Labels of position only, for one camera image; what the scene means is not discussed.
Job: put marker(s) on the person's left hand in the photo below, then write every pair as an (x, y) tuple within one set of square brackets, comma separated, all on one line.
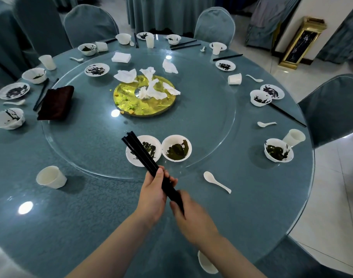
[(151, 199)]

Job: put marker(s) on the person's right hand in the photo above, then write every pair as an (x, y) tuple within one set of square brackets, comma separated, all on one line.
[(196, 225)]

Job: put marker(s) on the bundle of black chopsticks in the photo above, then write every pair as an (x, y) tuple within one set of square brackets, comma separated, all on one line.
[(141, 155)]

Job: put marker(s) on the blue covered chair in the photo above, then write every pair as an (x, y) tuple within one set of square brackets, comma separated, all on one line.
[(214, 24), (295, 262), (89, 24), (333, 110), (40, 26)]

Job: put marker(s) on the person's left forearm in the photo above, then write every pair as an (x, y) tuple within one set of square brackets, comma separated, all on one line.
[(112, 251)]

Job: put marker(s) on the person's right forearm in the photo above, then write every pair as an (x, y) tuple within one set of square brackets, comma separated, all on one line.
[(234, 262)]

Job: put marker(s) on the round blue table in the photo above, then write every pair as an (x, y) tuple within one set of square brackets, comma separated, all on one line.
[(92, 205)]

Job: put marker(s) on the yellow round disc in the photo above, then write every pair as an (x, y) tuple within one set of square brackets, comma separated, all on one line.
[(156, 108)]

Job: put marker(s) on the round glass turntable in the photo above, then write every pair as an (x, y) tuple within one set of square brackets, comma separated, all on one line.
[(205, 121)]

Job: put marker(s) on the crumpled white tissue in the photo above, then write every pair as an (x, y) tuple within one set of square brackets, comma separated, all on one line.
[(148, 71), (171, 89), (169, 67), (154, 93), (125, 76)]

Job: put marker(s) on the dark red cloth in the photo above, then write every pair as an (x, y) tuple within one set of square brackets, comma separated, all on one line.
[(56, 103)]

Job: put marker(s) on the folded white napkin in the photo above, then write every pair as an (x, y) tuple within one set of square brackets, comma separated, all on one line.
[(121, 57)]

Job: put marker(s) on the blue pleated table skirt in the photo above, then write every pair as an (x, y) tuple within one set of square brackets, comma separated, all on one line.
[(170, 12)]

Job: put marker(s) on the gold standing bin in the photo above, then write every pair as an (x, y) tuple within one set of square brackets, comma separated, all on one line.
[(301, 43)]

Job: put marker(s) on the blue clothed background table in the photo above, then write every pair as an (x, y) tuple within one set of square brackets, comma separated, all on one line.
[(5, 46)]

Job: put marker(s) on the blue draped curtain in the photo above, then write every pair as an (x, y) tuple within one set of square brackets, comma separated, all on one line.
[(269, 23), (344, 37)]

